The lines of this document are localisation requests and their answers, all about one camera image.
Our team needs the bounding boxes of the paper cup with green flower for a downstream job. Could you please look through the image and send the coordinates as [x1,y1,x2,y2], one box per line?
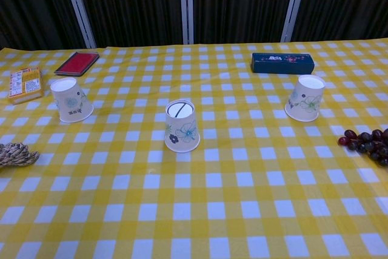
[284,74,326,123]

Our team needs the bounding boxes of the paper cup with text print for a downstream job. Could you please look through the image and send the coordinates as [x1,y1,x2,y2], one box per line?
[50,77,95,123]

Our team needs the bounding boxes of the paper cup with line mark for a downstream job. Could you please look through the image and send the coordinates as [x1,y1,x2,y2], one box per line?
[164,99,201,153]

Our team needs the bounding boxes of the yellow white checked tablecloth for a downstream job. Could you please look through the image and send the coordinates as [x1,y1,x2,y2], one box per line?
[0,38,388,259]

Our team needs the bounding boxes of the dark blue printed box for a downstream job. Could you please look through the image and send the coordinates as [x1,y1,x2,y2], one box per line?
[250,52,315,75]

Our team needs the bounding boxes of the black pleated screen panel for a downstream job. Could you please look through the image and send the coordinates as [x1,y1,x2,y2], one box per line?
[192,0,299,44]
[292,0,388,43]
[74,0,185,49]
[0,0,87,51]

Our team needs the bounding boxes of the red pad in black case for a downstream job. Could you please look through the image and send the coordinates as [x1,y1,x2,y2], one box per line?
[53,51,100,78]

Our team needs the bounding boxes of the yellow carton box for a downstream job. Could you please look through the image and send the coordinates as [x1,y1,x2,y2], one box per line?
[7,66,44,106]

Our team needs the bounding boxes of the bunch of dark red grapes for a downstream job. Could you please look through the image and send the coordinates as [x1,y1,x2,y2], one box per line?
[338,128,388,167]

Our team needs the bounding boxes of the braided beige rope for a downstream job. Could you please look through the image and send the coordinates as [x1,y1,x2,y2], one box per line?
[0,143,41,169]

